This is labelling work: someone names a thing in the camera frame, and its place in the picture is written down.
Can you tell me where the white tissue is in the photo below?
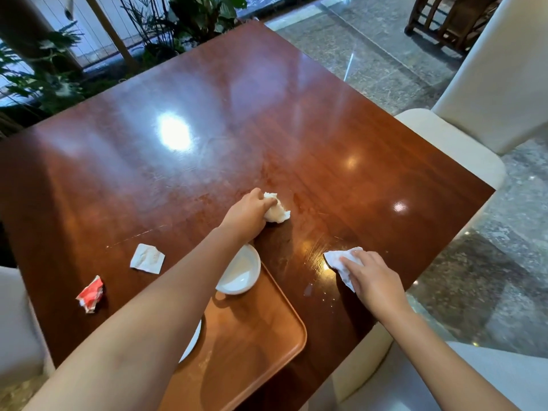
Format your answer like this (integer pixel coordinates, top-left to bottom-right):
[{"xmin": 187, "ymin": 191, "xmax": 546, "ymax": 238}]
[
  {"xmin": 263, "ymin": 192, "xmax": 291, "ymax": 224},
  {"xmin": 323, "ymin": 247, "xmax": 365, "ymax": 293}
]

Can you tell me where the red and white crumpled wrapper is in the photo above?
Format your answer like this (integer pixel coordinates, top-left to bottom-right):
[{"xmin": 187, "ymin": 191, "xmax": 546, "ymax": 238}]
[{"xmin": 75, "ymin": 275, "xmax": 105, "ymax": 314}]

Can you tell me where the person's right forearm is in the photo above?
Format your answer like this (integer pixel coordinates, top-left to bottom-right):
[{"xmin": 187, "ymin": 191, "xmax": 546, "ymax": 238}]
[{"xmin": 376, "ymin": 300, "xmax": 522, "ymax": 411}]

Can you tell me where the person's right hand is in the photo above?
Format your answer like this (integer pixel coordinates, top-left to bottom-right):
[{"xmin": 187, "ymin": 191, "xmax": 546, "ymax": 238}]
[{"xmin": 340, "ymin": 250, "xmax": 412, "ymax": 324}]

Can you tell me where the brown wooden tray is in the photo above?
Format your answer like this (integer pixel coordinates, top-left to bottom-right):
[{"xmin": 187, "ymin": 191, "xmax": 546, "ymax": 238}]
[{"xmin": 158, "ymin": 261, "xmax": 308, "ymax": 411}]

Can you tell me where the green leafy plant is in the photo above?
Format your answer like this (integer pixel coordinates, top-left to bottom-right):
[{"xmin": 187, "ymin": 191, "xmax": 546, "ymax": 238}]
[{"xmin": 0, "ymin": 20, "xmax": 88, "ymax": 118}]

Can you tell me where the small white dish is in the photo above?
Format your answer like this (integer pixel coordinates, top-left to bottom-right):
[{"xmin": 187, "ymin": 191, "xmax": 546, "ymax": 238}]
[{"xmin": 215, "ymin": 244, "xmax": 262, "ymax": 296}]

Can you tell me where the white square paper packet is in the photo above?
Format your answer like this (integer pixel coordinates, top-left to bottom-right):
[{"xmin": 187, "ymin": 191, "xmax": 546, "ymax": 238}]
[{"xmin": 130, "ymin": 243, "xmax": 166, "ymax": 275}]

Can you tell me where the cream upholstered chair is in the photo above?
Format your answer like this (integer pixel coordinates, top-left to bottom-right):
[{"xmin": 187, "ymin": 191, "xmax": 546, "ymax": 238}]
[
  {"xmin": 395, "ymin": 0, "xmax": 548, "ymax": 191},
  {"xmin": 306, "ymin": 321, "xmax": 548, "ymax": 411},
  {"xmin": 0, "ymin": 265, "xmax": 55, "ymax": 388}
]

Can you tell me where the person's left hand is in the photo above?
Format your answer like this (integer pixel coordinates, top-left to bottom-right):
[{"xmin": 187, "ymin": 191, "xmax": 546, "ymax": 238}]
[{"xmin": 219, "ymin": 188, "xmax": 278, "ymax": 245}]

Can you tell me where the person's left forearm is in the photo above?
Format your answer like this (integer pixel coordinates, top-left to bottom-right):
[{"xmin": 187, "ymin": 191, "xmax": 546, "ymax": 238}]
[{"xmin": 22, "ymin": 227, "xmax": 254, "ymax": 411}]

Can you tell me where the white plate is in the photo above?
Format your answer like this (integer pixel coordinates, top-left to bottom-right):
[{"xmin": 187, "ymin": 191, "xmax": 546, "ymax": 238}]
[{"xmin": 178, "ymin": 319, "xmax": 203, "ymax": 364}]

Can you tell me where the wooden pole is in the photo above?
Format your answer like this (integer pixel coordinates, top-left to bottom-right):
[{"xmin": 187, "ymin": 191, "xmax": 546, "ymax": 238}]
[{"xmin": 82, "ymin": 0, "xmax": 140, "ymax": 75}]

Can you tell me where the potted green plant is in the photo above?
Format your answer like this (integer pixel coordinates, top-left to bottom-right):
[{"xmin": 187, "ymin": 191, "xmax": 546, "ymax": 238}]
[{"xmin": 118, "ymin": 0, "xmax": 249, "ymax": 65}]

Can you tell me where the dark wooden chair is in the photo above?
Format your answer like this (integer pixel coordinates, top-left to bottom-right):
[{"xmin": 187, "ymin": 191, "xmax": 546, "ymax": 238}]
[{"xmin": 404, "ymin": 0, "xmax": 507, "ymax": 55}]

